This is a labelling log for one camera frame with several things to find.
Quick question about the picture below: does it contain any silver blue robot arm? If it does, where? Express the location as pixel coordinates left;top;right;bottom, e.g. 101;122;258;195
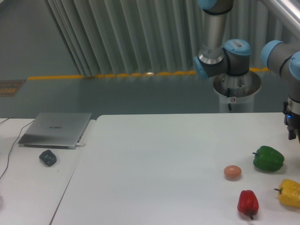
194;0;300;140

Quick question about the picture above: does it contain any aluminium frame bar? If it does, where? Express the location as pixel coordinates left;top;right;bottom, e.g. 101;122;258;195
261;0;300;27

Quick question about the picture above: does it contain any black cable on table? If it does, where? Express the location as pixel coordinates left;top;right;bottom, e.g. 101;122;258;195
0;117;36;180

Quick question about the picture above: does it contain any green bell pepper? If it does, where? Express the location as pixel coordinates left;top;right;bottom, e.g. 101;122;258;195
252;146;285;172

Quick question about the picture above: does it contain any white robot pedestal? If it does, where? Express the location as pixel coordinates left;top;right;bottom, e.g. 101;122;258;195
213;71;262;113

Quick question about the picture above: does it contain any brown egg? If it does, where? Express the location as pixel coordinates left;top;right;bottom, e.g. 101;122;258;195
224;165;242;180

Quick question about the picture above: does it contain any silver closed laptop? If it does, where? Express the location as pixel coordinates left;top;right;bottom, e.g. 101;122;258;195
18;112;92;149

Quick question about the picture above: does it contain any grey pleated curtain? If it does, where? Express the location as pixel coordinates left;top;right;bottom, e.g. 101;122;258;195
44;0;300;78

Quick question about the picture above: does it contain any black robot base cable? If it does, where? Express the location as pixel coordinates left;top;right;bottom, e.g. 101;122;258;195
226;88;233;111

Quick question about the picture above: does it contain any yellow bell pepper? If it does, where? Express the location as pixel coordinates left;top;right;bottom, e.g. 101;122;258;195
274;179;300;208

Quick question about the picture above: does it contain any red bell pepper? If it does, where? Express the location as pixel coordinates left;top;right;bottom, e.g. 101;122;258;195
237;190;259;220

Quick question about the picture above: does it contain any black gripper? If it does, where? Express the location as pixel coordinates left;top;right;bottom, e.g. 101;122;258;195
283;99;300;140

